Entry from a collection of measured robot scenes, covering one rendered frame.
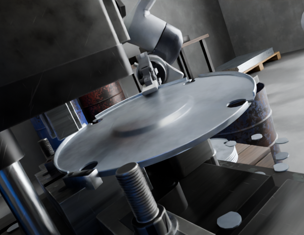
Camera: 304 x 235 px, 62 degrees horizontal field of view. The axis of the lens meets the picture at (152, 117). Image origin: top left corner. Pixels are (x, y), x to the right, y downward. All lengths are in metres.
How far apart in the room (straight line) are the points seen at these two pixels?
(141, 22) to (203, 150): 0.48
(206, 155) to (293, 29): 4.91
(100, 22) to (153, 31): 0.49
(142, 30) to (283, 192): 0.58
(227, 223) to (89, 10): 0.24
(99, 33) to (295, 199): 0.24
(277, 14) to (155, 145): 5.09
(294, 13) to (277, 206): 4.97
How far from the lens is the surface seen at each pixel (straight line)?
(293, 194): 0.28
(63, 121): 0.30
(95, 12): 0.27
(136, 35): 0.75
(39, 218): 0.23
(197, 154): 0.36
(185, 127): 0.28
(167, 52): 0.76
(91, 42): 0.26
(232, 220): 0.26
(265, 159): 1.13
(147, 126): 0.31
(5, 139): 0.22
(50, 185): 0.31
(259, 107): 1.48
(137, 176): 0.17
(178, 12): 5.05
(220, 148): 1.14
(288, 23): 5.24
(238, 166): 0.46
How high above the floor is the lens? 0.87
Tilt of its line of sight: 13 degrees down
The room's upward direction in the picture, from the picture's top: 22 degrees counter-clockwise
